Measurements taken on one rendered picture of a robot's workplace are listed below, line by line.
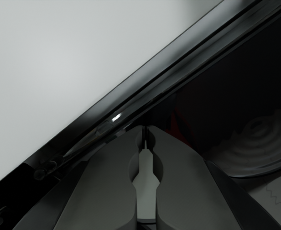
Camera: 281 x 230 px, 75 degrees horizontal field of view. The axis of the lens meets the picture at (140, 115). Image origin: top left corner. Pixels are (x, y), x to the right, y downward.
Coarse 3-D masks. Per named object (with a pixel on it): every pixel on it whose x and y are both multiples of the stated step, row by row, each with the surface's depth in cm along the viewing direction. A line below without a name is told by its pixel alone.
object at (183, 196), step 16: (160, 144) 10; (176, 144) 10; (160, 160) 9; (176, 160) 9; (192, 160) 9; (160, 176) 9; (176, 176) 8; (192, 176) 8; (208, 176) 8; (160, 192) 7; (176, 192) 7; (192, 192) 7; (208, 192) 7; (160, 208) 7; (176, 208) 7; (192, 208) 7; (208, 208) 7; (224, 208) 7; (160, 224) 6; (176, 224) 6; (192, 224) 6; (208, 224) 6; (224, 224) 6
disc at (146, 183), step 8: (144, 152) 15; (144, 160) 15; (152, 160) 15; (144, 168) 16; (152, 168) 16; (136, 176) 16; (144, 176) 16; (152, 176) 16; (136, 184) 17; (144, 184) 17; (152, 184) 17; (136, 192) 17; (144, 192) 17; (152, 192) 17; (144, 200) 18; (152, 200) 18; (144, 208) 18; (152, 208) 18; (144, 216) 19; (152, 216) 19
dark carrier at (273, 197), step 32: (256, 32) 11; (224, 64) 12; (256, 64) 12; (192, 96) 13; (224, 96) 13; (256, 96) 13; (128, 128) 14; (160, 128) 14; (192, 128) 14; (224, 128) 14; (256, 128) 14; (224, 160) 15; (256, 160) 15; (256, 192) 17
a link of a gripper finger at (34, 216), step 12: (84, 168) 9; (60, 180) 8; (72, 180) 8; (48, 192) 7; (60, 192) 7; (72, 192) 7; (36, 204) 7; (48, 204) 7; (60, 204) 7; (24, 216) 7; (36, 216) 6; (48, 216) 6; (24, 228) 6; (36, 228) 6; (48, 228) 6
